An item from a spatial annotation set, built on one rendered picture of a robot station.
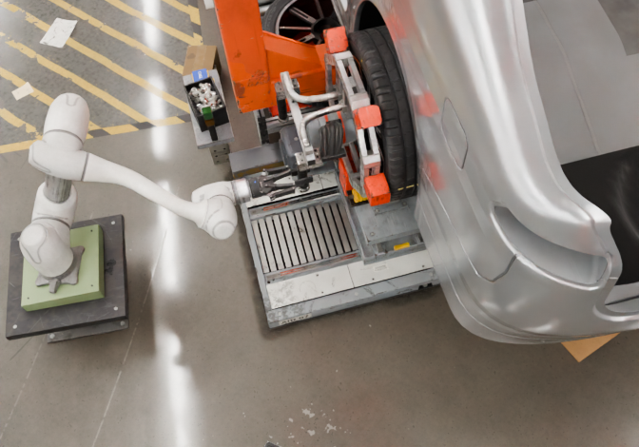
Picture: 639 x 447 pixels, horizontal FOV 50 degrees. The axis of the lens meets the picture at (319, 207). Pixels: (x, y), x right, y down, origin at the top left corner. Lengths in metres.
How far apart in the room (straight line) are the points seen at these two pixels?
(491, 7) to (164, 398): 2.15
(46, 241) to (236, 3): 1.18
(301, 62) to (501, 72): 1.44
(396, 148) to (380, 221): 0.82
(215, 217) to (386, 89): 0.72
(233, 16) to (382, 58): 0.63
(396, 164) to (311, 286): 0.96
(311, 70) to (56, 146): 1.17
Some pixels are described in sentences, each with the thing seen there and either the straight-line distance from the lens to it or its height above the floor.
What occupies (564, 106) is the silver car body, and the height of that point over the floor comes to 0.97.
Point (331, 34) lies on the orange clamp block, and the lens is 2.61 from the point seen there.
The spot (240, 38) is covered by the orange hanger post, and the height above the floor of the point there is 0.98.
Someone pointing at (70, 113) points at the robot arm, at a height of 1.14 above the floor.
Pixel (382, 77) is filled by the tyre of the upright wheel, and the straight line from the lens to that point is 2.40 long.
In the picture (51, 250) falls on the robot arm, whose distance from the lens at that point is 2.93.
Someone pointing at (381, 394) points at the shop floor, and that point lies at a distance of 3.09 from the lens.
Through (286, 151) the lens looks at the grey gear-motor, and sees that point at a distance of 3.16.
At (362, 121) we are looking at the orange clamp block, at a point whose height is 1.14.
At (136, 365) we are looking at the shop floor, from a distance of 3.26.
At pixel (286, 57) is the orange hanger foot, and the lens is 2.98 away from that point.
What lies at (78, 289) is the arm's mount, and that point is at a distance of 3.06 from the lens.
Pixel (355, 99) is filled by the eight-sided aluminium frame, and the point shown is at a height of 1.12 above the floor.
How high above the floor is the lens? 2.98
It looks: 60 degrees down
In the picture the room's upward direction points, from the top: 4 degrees counter-clockwise
